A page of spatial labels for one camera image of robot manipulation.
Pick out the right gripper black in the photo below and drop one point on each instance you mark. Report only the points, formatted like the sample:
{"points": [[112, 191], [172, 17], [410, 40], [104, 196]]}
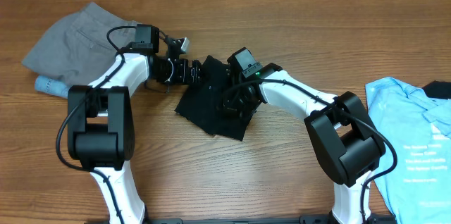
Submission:
{"points": [[230, 101]]}

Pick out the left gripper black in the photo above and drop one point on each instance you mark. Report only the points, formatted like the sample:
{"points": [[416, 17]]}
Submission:
{"points": [[182, 78]]}

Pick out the black polo shirt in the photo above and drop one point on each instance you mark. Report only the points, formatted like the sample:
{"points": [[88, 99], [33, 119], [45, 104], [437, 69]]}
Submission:
{"points": [[200, 104]]}

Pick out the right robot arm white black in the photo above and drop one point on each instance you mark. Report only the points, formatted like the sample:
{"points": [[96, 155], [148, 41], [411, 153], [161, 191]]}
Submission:
{"points": [[345, 141]]}

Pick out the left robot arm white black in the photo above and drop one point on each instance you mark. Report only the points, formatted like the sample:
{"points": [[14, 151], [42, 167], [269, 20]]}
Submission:
{"points": [[99, 124]]}

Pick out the grey folded trousers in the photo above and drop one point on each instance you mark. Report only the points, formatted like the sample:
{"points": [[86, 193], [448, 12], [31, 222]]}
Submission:
{"points": [[75, 50]]}

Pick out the dark navy garment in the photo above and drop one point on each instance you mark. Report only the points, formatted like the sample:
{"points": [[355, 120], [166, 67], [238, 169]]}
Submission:
{"points": [[438, 90]]}

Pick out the light blue shirt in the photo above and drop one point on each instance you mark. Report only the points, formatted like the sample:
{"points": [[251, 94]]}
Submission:
{"points": [[418, 127]]}

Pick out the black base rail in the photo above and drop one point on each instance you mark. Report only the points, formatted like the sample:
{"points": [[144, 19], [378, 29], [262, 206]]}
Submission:
{"points": [[243, 220]]}

